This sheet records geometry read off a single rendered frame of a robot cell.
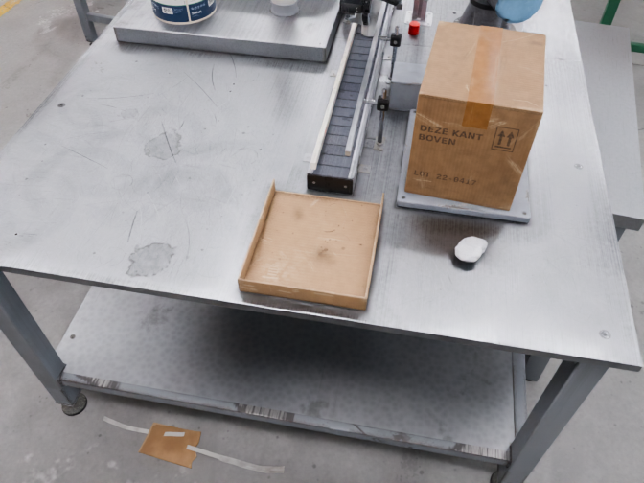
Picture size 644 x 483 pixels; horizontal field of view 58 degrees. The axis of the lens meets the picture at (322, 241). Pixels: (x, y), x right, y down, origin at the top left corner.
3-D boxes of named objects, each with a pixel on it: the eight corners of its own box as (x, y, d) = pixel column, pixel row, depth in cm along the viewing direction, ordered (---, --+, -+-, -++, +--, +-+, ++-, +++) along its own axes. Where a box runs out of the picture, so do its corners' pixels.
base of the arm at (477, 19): (458, 15, 181) (465, -16, 174) (508, 19, 180) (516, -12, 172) (458, 38, 171) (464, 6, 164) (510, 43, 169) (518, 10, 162)
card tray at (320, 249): (274, 191, 138) (273, 178, 135) (382, 205, 135) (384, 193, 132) (239, 290, 118) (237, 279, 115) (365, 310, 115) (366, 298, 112)
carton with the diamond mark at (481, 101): (423, 116, 154) (439, 19, 134) (516, 130, 150) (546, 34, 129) (403, 192, 135) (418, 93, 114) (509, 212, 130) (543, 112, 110)
